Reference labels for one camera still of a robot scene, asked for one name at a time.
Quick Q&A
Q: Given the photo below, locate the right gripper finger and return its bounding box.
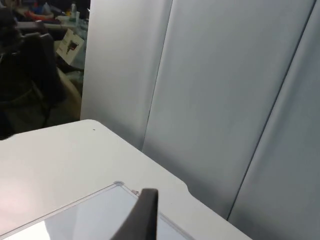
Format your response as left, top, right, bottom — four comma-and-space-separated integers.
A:
109, 188, 160, 240

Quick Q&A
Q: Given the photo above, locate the grey-framed whiteboard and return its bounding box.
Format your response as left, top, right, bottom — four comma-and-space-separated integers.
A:
0, 181, 199, 240

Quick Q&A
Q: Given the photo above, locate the black office chair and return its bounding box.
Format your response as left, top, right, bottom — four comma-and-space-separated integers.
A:
0, 7, 66, 141

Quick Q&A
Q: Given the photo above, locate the white cardboard box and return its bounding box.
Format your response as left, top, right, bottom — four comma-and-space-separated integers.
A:
55, 27, 85, 65

